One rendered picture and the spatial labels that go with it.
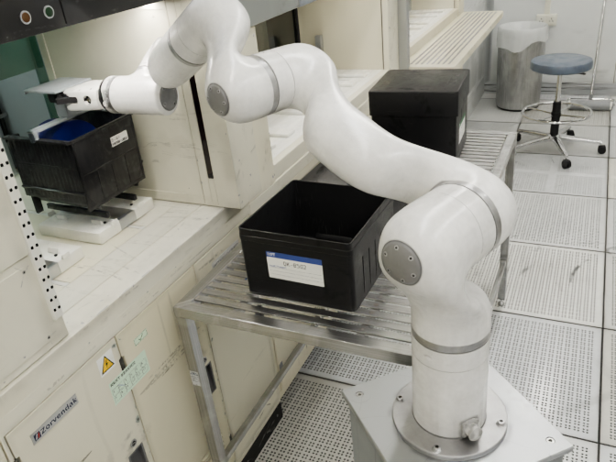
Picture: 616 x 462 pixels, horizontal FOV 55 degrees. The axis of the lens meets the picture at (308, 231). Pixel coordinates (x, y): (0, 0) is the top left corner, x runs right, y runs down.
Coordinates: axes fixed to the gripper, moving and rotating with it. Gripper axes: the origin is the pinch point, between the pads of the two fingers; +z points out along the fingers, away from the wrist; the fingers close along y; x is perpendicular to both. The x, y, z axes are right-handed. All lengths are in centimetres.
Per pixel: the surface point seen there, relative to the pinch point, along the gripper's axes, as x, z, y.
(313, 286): -40, -64, -5
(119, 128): -10.2, -9.9, 5.4
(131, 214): -32.0, -10.1, 1.7
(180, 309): -46, -34, -15
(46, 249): -31.4, -2.8, -20.2
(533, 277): -121, -100, 139
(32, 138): -7.1, -0.1, -12.1
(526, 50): -73, -66, 374
